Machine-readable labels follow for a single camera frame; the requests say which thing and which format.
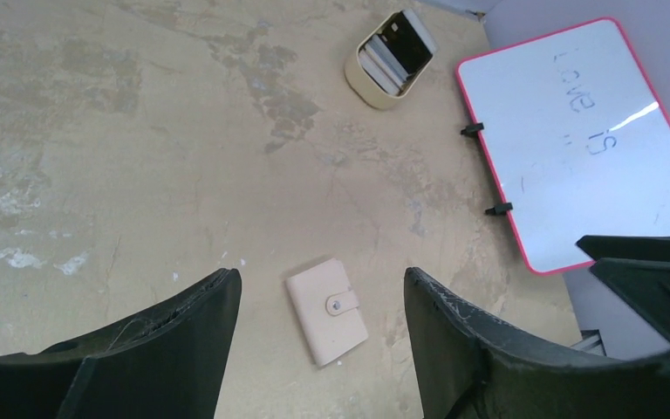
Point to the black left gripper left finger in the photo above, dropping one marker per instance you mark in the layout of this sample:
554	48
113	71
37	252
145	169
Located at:
166	361

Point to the aluminium frame rail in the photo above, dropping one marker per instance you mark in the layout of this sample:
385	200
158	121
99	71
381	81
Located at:
590	343

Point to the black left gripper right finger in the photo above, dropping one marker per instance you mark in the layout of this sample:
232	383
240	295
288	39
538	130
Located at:
471	364

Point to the beige oval card tray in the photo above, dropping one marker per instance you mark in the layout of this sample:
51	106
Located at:
365	88

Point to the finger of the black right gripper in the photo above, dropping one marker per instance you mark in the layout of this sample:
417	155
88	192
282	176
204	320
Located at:
656	249
643	285

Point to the stack of credit cards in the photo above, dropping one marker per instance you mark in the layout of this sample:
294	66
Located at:
396	53

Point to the black whiteboard clip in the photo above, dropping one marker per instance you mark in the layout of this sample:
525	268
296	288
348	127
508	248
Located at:
500	209
472	130

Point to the pink framed whiteboard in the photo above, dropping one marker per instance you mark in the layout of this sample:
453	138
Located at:
576	139

